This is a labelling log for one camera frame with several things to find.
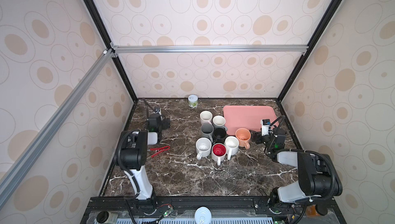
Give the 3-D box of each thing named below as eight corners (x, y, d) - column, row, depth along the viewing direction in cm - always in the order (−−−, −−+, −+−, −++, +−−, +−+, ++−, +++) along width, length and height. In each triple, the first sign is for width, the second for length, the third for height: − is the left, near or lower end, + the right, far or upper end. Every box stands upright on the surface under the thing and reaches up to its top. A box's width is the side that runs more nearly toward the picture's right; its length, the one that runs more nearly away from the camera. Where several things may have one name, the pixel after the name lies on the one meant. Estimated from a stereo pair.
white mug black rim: (212, 166, 88) (213, 161, 82) (211, 149, 95) (212, 142, 89) (226, 166, 88) (228, 161, 82) (224, 149, 95) (225, 142, 89)
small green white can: (188, 108, 117) (187, 102, 112) (188, 99, 123) (188, 93, 118) (198, 108, 117) (197, 102, 112) (198, 99, 123) (198, 93, 118)
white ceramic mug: (225, 160, 91) (227, 154, 84) (223, 142, 98) (224, 135, 92) (238, 160, 91) (241, 154, 84) (235, 142, 98) (238, 135, 92)
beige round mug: (195, 162, 90) (195, 155, 83) (196, 144, 97) (195, 137, 90) (211, 162, 90) (212, 155, 83) (210, 144, 97) (211, 137, 90)
